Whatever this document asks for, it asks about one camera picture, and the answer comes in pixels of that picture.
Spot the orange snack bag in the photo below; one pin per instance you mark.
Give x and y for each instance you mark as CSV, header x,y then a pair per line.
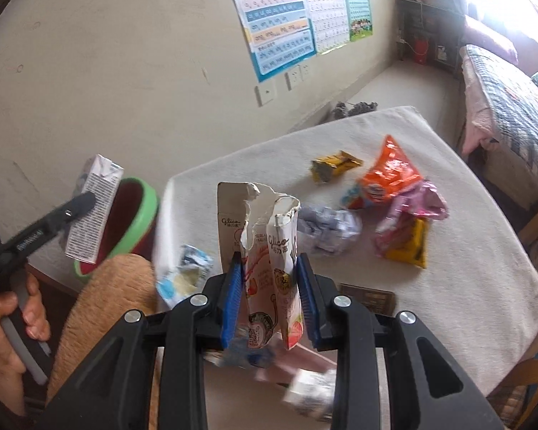
x,y
390,174

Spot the grey drink carton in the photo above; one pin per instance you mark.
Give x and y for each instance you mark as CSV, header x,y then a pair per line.
x,y
94,224

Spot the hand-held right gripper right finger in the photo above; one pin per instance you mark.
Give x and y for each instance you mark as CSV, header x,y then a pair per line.
x,y
307,309

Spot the brown seat cushion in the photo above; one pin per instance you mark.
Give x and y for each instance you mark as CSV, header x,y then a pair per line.
x,y
103,313

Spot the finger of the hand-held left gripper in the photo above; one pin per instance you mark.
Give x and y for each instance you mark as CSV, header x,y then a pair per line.
x,y
40,235

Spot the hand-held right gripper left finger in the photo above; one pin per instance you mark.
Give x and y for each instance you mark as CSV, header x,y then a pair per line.
x,y
231,307

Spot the dark shelf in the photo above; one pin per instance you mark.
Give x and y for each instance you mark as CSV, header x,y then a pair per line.
x,y
450,27

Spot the torn white snack box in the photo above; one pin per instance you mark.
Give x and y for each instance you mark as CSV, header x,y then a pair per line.
x,y
269,277

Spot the white round-hole wall socket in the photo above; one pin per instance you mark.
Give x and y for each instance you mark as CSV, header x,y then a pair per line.
x,y
266,94

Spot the green wall poster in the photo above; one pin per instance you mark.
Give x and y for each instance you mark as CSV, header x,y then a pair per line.
x,y
356,0

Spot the green-rimmed red bin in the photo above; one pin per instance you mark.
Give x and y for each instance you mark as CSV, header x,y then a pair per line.
x,y
134,215

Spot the grey cloth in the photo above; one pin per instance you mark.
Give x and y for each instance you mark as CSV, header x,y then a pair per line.
x,y
345,108

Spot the yellow snack bag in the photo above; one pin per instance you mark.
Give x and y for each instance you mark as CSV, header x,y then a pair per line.
x,y
412,246

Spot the pink pillow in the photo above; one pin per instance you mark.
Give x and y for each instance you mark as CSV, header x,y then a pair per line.
x,y
491,38

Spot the blue wall poster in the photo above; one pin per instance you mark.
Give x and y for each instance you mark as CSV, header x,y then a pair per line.
x,y
273,31

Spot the white table cloth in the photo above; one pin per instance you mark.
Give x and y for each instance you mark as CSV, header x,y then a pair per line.
x,y
453,322

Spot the dark brown packet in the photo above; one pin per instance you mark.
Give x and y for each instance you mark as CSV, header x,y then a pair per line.
x,y
367,299

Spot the bed with patterned quilt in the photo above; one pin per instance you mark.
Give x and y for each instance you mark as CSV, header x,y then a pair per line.
x,y
515,107

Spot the crumpled white paper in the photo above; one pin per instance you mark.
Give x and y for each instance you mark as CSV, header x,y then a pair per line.
x,y
331,228

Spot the blue and white wrapper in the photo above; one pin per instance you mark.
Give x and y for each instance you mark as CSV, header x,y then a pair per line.
x,y
184,273

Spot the white wall poster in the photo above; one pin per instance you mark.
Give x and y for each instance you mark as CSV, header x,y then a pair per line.
x,y
325,13

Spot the pink bed sheet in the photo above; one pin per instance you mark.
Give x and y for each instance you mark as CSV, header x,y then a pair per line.
x,y
475,112

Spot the pink snack bag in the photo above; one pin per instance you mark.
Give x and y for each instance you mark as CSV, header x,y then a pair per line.
x,y
408,215

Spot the wooden shelf with clutter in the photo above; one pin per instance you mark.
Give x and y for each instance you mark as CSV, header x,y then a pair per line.
x,y
535,237

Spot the person's left hand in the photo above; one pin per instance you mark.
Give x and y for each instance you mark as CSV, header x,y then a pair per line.
x,y
0,358

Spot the red bucket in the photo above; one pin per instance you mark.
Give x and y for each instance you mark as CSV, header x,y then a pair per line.
x,y
420,50

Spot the small yellow wrapper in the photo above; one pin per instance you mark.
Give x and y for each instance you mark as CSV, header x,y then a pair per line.
x,y
334,163

